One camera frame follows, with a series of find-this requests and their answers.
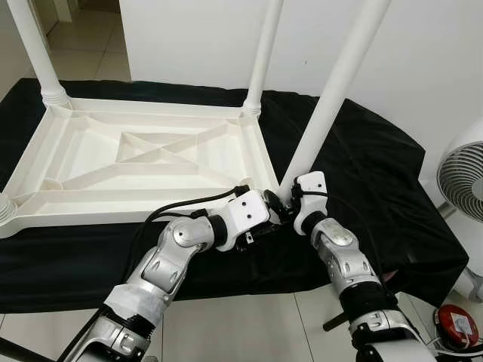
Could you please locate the black table cloth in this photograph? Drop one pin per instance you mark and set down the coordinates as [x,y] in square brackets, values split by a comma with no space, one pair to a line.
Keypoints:
[377,166]

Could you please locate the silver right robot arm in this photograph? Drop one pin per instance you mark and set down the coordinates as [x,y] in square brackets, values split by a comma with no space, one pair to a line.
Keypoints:
[347,256]

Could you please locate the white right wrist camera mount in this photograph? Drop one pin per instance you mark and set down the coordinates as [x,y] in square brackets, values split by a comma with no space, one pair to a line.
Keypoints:
[311,185]

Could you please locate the pink object under table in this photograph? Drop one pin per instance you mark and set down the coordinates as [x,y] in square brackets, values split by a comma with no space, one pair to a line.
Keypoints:
[389,277]

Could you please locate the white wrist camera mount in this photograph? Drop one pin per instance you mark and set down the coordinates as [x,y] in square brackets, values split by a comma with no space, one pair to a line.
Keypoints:
[311,185]
[249,211]

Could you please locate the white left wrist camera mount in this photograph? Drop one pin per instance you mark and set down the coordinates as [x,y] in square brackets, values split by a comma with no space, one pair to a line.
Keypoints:
[249,211]

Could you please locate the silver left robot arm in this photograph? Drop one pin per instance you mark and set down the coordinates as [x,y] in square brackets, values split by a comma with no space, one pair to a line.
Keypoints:
[166,260]

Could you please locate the white plastic children tabletop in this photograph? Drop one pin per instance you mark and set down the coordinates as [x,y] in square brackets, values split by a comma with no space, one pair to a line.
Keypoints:
[90,151]

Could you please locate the red round floor device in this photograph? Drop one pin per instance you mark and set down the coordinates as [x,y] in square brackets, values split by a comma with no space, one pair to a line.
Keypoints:
[456,326]

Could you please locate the white round fan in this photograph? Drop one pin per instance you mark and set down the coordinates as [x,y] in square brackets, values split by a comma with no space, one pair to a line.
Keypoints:
[464,177]

